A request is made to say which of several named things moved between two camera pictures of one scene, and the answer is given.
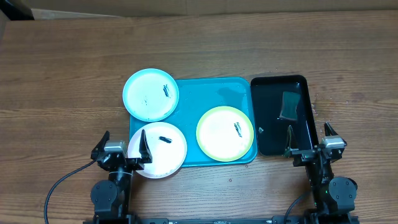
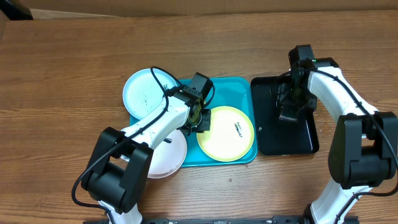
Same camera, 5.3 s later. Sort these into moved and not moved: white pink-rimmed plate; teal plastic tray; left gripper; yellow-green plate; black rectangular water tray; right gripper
Moved: right gripper; left gripper
Not moved: black rectangular water tray; yellow-green plate; teal plastic tray; white pink-rimmed plate
